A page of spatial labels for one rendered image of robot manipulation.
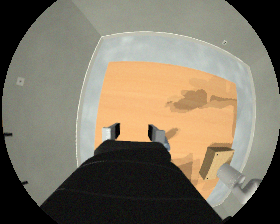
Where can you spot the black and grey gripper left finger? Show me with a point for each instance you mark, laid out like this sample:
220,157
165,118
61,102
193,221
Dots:
112,132

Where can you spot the dark grey cylinder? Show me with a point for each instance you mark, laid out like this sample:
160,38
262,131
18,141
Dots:
166,144

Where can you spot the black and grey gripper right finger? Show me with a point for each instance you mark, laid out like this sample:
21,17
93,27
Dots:
155,134

